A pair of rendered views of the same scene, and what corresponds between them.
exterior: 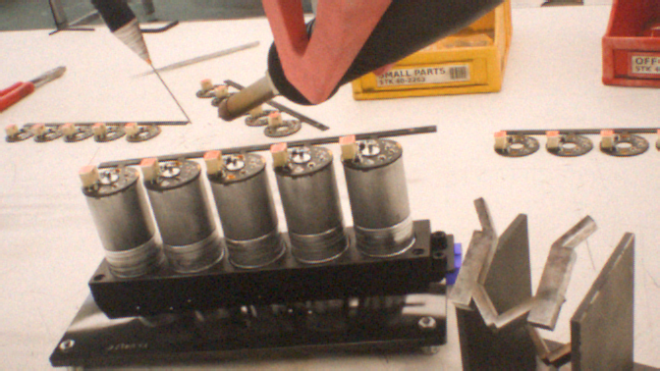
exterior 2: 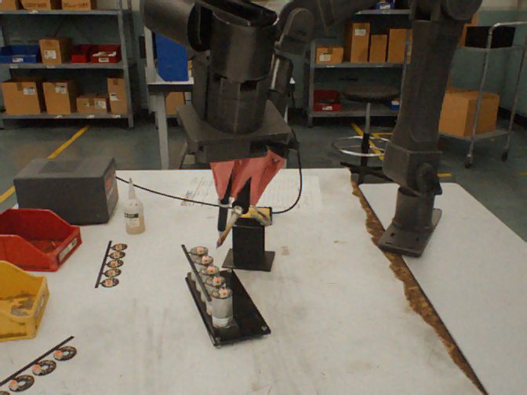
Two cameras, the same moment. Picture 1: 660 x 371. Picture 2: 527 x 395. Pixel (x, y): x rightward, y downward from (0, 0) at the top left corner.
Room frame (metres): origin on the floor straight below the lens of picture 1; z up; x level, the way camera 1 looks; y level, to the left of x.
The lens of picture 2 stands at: (0.54, 0.55, 1.13)
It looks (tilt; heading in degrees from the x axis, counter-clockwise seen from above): 22 degrees down; 238
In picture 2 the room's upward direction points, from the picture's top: straight up
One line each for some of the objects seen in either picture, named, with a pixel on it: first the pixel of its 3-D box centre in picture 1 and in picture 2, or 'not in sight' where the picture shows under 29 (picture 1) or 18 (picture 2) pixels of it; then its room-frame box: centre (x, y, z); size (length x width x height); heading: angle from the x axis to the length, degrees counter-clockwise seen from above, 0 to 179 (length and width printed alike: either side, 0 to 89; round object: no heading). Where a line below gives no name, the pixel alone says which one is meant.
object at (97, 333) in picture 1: (256, 304); (224, 305); (0.28, 0.04, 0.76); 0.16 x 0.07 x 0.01; 78
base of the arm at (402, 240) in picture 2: not in sight; (414, 209); (-0.12, 0.00, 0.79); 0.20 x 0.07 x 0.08; 30
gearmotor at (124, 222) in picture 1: (127, 230); (222, 309); (0.31, 0.09, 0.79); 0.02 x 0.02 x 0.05
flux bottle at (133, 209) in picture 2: not in sight; (132, 204); (0.30, -0.26, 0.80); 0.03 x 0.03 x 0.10
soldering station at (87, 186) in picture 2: not in sight; (70, 190); (0.37, -0.39, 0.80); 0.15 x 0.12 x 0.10; 153
